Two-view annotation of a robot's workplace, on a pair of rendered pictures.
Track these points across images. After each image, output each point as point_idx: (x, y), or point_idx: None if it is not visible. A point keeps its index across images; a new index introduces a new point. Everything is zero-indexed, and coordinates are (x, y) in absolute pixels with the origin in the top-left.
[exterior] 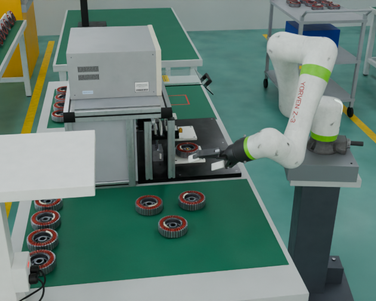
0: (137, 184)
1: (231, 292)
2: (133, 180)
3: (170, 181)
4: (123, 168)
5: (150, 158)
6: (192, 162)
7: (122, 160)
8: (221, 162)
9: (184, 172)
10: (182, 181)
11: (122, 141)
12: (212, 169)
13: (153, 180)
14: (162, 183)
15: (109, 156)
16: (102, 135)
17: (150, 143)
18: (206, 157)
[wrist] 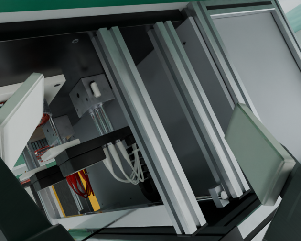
0: (182, 6)
1: None
2: (202, 17)
3: (102, 15)
4: (227, 49)
5: (189, 84)
6: (250, 115)
7: (238, 69)
8: (12, 154)
9: (56, 49)
10: (65, 16)
11: (260, 118)
12: (40, 82)
13: (150, 18)
14: (128, 10)
15: (260, 74)
16: (290, 121)
17: (210, 129)
18: (295, 197)
